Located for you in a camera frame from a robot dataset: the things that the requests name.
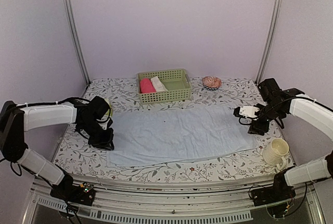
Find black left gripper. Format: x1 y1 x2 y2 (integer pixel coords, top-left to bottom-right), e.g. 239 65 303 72
80 119 115 151

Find light blue towel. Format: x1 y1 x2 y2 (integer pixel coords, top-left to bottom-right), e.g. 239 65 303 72
106 104 257 167

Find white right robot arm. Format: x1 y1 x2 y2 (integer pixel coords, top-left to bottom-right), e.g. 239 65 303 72
234 78 332 206

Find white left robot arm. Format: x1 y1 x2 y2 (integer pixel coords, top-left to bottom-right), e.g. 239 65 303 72
1 96 114 206

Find green white small packet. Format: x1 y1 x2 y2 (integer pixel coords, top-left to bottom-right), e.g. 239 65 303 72
104 98 113 120

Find cream ribbed mug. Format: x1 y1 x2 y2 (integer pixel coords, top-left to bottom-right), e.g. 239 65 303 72
262 139 289 171

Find pink rolled towel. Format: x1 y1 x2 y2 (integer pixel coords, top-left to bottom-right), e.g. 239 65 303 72
139 78 156 94

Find blue patterned bowl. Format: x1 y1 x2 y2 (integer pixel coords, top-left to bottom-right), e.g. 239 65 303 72
204 85 220 91

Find cream rolled towel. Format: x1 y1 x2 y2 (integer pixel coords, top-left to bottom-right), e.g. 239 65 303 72
150 76 168 92

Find green perforated plastic basket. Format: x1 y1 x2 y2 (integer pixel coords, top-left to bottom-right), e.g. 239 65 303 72
136 69 191 105

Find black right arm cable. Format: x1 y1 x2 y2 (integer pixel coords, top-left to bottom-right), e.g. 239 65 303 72
275 116 286 131

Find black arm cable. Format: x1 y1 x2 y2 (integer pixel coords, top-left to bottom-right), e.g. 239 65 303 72
275 116 286 131
52 96 92 105

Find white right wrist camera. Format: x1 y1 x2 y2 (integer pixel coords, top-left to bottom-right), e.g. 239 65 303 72
233 106 260 119

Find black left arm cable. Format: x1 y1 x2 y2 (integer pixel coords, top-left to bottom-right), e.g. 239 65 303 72
52 96 92 105

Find aluminium front rail base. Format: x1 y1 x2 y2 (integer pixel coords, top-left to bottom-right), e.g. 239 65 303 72
23 176 326 223

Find right aluminium frame post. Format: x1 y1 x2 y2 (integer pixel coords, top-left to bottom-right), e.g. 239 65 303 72
255 0 283 84

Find aluminium frame post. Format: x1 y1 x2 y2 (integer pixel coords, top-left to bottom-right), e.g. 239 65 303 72
255 0 283 84
63 0 91 85

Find left aluminium frame post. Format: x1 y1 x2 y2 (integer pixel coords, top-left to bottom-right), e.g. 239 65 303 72
63 0 91 85

